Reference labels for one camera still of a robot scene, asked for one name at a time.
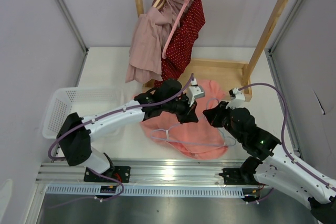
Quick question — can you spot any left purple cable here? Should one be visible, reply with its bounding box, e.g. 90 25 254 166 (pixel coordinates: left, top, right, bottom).
47 73 195 161

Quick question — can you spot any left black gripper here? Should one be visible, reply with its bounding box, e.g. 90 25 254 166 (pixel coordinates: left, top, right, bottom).
162 93 198 124

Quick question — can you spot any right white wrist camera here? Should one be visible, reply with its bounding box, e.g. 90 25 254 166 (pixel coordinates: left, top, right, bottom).
226 88 246 109

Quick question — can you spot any white slotted cable duct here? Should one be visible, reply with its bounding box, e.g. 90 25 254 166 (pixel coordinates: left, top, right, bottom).
46 184 259 198

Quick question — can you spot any white plastic basket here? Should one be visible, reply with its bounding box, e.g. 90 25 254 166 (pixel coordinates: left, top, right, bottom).
42 86 125 139

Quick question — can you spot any light blue plastic hanger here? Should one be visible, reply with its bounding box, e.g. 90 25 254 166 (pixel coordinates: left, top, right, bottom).
150 98 237 148

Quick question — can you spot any wooden clothes rack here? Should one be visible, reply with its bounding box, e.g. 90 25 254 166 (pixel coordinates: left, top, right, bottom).
135 0 288 90

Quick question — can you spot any salmon pink skirt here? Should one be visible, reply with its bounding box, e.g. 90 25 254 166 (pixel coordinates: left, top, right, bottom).
140 80 228 160

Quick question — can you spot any dusty pink dress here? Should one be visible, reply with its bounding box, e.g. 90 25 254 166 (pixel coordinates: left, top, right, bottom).
125 0 184 84

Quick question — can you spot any red polka dot garment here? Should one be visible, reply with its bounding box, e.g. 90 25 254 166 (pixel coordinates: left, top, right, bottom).
161 0 205 81

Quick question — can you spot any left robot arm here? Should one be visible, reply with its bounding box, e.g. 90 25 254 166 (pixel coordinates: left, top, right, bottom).
57 79 205 182

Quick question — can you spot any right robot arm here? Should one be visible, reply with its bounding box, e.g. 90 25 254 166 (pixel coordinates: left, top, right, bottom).
203 102 335 223

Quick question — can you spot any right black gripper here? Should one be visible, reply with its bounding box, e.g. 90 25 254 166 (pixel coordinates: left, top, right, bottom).
203 101 245 143

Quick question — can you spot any pink plastic hanger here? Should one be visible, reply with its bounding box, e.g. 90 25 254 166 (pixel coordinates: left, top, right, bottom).
162 0 191 59

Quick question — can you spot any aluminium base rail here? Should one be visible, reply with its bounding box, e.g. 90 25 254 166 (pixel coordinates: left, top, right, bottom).
35 159 243 186

